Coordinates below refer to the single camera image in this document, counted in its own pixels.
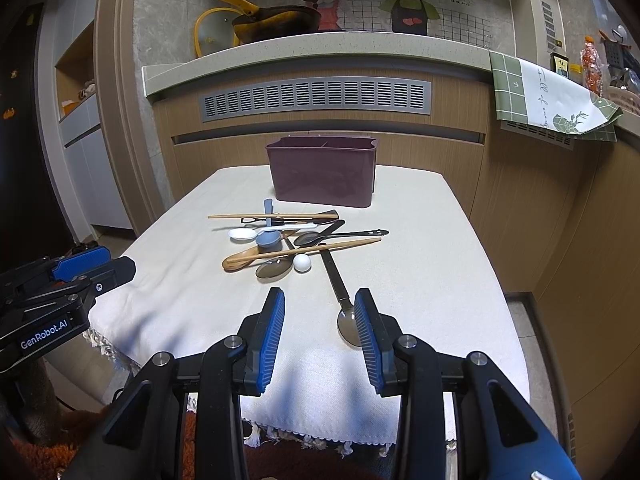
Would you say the white tablecloth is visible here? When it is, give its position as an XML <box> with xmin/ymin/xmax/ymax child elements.
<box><xmin>89</xmin><ymin>166</ymin><xmax>529</xmax><ymax>444</ymax></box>

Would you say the orange snack bag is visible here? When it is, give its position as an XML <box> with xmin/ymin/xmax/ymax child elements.
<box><xmin>580</xmin><ymin>36</ymin><xmax>602</xmax><ymax>96</ymax></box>

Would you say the yellow rimmed glass lid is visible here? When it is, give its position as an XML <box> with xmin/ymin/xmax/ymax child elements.
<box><xmin>193</xmin><ymin>6</ymin><xmax>241</xmax><ymax>58</ymax></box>

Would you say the wooden chopstick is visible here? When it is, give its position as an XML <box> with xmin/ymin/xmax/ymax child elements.
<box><xmin>206</xmin><ymin>212</ymin><xmax>340</xmax><ymax>220</ymax></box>

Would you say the small wooden spoon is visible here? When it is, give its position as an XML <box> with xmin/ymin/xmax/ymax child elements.
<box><xmin>230</xmin><ymin>231</ymin><xmax>294</xmax><ymax>259</ymax></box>

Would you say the long wooden spoon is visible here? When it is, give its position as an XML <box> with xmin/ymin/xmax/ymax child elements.
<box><xmin>221</xmin><ymin>236</ymin><xmax>382</xmax><ymax>272</ymax></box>

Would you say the black smiley handle spoon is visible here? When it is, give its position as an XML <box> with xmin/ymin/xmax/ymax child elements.
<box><xmin>294</xmin><ymin>229</ymin><xmax>390</xmax><ymax>247</ymax></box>

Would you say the steel spoon dark handle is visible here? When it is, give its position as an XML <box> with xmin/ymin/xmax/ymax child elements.
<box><xmin>255</xmin><ymin>220</ymin><xmax>345</xmax><ymax>281</ymax></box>

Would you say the purple plastic utensil holder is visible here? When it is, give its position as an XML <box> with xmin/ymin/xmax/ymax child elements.
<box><xmin>266</xmin><ymin>134</ymin><xmax>378</xmax><ymax>208</ymax></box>

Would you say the black wok yellow handle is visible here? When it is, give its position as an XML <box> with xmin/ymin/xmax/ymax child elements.
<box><xmin>219</xmin><ymin>0</ymin><xmax>321</xmax><ymax>44</ymax></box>

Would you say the white shelf cabinet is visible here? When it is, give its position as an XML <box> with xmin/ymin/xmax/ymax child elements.
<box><xmin>36</xmin><ymin>0</ymin><xmax>132</xmax><ymax>242</ymax></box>

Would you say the small steel shovel spoon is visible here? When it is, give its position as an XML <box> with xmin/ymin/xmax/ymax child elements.
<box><xmin>240</xmin><ymin>210</ymin><xmax>340</xmax><ymax>226</ymax></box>

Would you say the green white hanging towel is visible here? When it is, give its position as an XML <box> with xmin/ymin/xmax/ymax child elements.
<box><xmin>489</xmin><ymin>51</ymin><xmax>623</xmax><ymax>142</ymax></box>

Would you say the blue plastic ladle spoon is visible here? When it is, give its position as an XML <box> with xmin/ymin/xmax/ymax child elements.
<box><xmin>256</xmin><ymin>198</ymin><xmax>282</xmax><ymax>252</ymax></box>

